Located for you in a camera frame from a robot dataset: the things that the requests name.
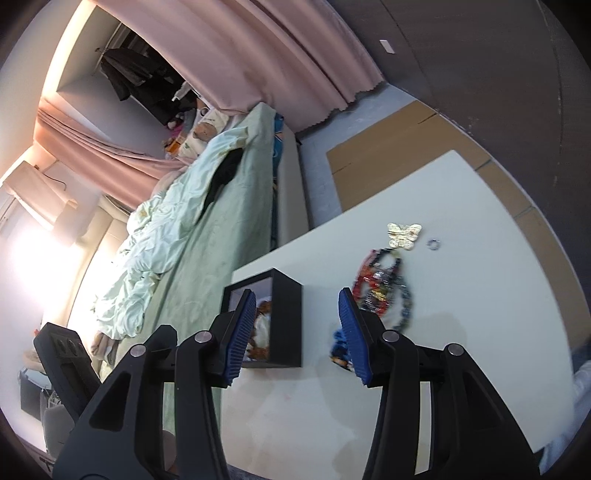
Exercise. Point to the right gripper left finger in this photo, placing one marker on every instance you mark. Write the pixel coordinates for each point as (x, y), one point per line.
(153, 417)

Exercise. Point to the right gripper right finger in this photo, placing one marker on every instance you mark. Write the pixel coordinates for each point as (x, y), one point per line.
(439, 417)

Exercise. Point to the white fabric flower hairpiece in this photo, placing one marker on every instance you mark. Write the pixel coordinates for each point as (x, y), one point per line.
(261, 331)

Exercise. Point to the black jewelry box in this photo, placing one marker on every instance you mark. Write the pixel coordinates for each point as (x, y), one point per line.
(281, 298)

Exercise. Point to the light green duvet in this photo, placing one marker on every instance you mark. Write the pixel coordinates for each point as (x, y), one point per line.
(157, 234)

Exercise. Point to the gold butterfly brooch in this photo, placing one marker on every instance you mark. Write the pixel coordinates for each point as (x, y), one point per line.
(403, 236)

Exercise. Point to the bed with green sheet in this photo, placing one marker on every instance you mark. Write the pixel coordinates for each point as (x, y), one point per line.
(239, 224)

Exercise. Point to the patterned pillow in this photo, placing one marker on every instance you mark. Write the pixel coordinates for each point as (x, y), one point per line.
(208, 126)

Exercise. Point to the black hanging clothes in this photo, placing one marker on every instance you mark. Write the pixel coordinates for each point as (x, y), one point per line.
(152, 82)

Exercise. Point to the pink curtain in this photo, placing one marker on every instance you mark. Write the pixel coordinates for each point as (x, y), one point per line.
(299, 57)

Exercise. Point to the white wall socket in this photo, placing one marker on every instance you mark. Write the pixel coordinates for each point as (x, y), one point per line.
(387, 46)

